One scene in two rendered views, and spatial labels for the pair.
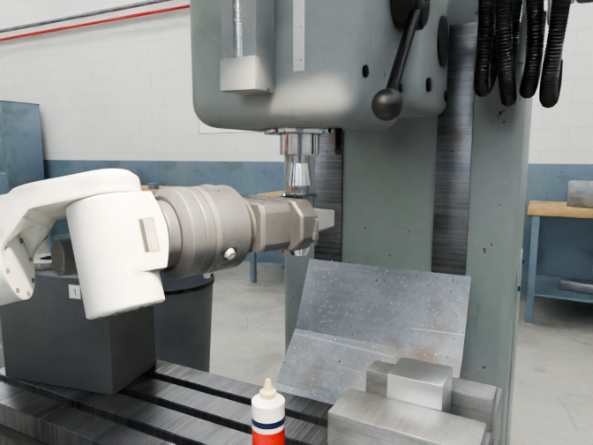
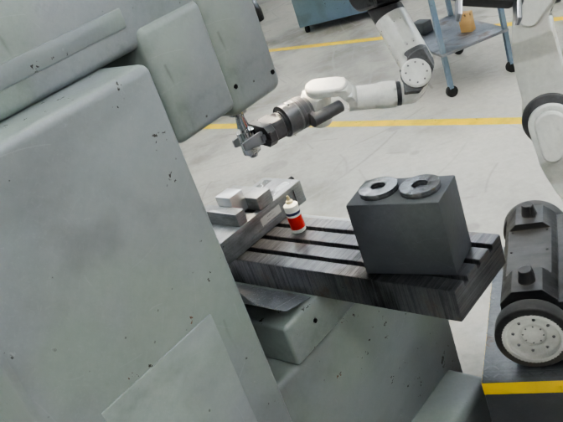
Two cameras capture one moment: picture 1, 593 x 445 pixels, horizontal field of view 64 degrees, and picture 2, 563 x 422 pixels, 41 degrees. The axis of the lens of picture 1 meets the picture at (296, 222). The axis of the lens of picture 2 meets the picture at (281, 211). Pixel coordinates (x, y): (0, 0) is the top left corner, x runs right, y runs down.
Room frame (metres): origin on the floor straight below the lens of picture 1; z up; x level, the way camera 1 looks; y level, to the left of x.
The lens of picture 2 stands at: (2.27, 0.64, 1.83)
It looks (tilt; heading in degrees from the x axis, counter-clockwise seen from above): 25 degrees down; 200
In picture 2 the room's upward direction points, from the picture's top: 20 degrees counter-clockwise
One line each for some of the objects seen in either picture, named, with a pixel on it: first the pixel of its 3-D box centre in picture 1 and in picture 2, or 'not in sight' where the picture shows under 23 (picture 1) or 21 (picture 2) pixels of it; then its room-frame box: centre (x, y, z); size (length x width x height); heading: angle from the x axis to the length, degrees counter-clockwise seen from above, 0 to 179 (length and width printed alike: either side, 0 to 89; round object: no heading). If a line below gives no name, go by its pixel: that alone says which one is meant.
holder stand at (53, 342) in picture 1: (78, 316); (409, 223); (0.78, 0.38, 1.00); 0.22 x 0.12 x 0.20; 73
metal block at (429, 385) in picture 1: (419, 395); (231, 202); (0.50, -0.14, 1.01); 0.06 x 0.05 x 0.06; 61
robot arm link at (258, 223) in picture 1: (239, 227); (276, 126); (0.51, 0.06, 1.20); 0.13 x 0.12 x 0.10; 45
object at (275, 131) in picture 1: (299, 131); not in sight; (0.57, 0.00, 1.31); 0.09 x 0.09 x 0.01
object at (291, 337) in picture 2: not in sight; (299, 280); (0.57, 0.00, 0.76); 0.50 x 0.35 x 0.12; 153
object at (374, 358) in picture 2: not in sight; (338, 373); (0.55, 0.01, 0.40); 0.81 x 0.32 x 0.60; 153
